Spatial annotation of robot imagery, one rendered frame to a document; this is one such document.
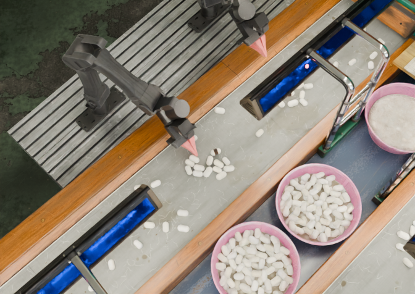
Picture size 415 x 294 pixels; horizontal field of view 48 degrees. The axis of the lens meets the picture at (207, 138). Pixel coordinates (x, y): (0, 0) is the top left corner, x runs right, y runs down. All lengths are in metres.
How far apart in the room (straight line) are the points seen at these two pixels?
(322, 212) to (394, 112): 0.45
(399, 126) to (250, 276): 0.73
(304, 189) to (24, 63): 1.90
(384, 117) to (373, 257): 0.50
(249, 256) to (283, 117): 0.50
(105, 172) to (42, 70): 1.36
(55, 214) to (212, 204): 0.50
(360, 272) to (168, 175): 0.67
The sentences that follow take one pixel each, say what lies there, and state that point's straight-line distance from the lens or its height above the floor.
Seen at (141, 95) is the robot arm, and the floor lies 0.97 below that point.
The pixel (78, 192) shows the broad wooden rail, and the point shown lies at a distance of 1.60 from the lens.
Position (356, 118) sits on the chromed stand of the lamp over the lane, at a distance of 1.71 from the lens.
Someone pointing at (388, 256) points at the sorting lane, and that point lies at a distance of 1.57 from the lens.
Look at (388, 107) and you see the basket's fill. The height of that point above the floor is 0.73.
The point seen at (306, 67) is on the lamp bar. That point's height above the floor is 1.09.
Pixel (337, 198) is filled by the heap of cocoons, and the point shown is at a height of 0.74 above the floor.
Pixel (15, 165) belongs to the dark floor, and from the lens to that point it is 2.63.
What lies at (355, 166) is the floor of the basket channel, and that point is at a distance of 1.70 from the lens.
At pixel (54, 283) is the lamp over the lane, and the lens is 1.20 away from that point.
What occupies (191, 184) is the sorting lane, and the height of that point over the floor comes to 0.74.
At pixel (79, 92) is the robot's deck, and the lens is 1.88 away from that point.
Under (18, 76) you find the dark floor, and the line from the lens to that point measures 2.89.
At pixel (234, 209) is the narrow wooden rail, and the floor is 0.76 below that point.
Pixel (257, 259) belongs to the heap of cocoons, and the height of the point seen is 0.74.
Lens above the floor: 2.20
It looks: 64 degrees down
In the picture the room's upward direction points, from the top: 6 degrees counter-clockwise
